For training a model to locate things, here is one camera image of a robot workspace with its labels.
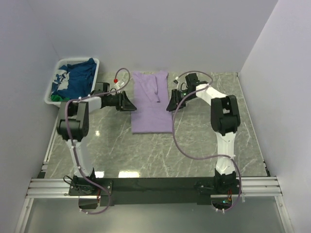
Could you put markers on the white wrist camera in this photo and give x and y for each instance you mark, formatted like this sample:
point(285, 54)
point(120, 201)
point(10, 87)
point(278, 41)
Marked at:
point(119, 83)
point(178, 83)

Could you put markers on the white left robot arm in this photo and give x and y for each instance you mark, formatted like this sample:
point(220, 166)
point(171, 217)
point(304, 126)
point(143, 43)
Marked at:
point(73, 127)

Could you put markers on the white laundry basket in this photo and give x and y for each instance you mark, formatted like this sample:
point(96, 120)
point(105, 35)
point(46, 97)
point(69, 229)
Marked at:
point(73, 82)

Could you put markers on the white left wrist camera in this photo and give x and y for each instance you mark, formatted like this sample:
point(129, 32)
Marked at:
point(119, 83)

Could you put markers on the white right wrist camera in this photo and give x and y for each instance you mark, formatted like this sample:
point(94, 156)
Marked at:
point(178, 83)

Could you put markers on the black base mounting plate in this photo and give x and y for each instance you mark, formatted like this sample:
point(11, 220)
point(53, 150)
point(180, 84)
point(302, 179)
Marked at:
point(121, 191)

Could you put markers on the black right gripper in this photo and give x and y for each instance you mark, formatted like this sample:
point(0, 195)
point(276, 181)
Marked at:
point(174, 100)

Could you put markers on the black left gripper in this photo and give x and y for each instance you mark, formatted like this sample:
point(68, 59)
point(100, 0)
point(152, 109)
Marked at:
point(124, 103)

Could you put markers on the purple t shirt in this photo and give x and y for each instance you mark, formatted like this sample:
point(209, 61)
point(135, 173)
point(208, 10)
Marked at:
point(151, 99)

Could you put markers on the aluminium frame rail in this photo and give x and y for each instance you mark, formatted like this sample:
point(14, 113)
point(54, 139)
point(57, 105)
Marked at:
point(250, 187)

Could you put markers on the blue printed t shirt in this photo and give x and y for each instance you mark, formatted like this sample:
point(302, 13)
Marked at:
point(75, 77)

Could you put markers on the green t shirt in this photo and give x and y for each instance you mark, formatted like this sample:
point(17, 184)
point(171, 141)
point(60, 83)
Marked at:
point(58, 98)

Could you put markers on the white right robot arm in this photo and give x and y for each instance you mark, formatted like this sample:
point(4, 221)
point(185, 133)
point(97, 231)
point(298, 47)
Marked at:
point(224, 115)

